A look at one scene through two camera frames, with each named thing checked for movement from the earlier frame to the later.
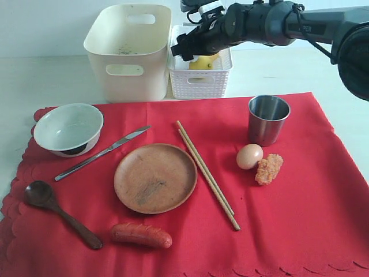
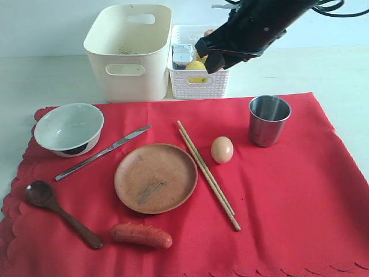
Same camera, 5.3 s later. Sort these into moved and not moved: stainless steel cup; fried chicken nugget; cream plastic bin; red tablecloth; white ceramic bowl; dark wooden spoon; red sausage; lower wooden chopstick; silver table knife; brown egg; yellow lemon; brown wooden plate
Moved: yellow lemon; fried chicken nugget; brown egg
Not moved: dark wooden spoon; red tablecloth; cream plastic bin; brown wooden plate; stainless steel cup; red sausage; silver table knife; white ceramic bowl; lower wooden chopstick
